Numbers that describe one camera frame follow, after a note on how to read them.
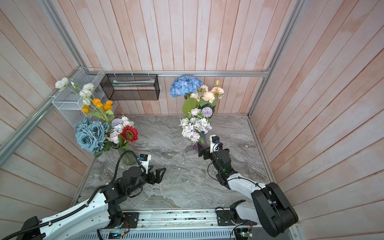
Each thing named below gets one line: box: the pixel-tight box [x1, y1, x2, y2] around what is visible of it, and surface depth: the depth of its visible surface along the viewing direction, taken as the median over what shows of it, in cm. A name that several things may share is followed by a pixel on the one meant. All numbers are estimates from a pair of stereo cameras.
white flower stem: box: [55, 77, 95, 106], surface depth 72 cm
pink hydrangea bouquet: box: [179, 95, 216, 145], surface depth 78 cm
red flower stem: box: [117, 125, 139, 149], surface depth 75 cm
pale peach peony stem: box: [190, 84, 209, 103], surface depth 81 cm
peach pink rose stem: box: [200, 80, 225, 107], surface depth 80 cm
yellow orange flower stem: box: [81, 98, 116, 122], surface depth 74 cm
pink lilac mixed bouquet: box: [107, 116, 139, 149], surface depth 75 cm
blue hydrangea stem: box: [170, 75, 203, 115], surface depth 73 cm
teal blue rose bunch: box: [75, 117, 110, 158], surface depth 63 cm
